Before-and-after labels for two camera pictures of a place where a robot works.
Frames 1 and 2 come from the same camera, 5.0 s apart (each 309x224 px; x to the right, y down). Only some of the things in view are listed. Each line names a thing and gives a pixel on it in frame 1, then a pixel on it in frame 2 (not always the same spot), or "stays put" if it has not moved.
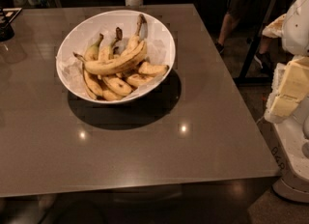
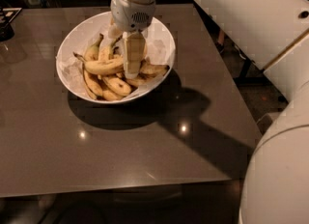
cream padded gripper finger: x=290 y=84 to x=134 y=48
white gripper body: x=297 y=30 to x=128 y=13
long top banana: x=117 y=64 stays put
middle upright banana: x=107 y=53 stays put
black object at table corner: x=7 y=14 stays put
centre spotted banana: x=119 y=86 stays put
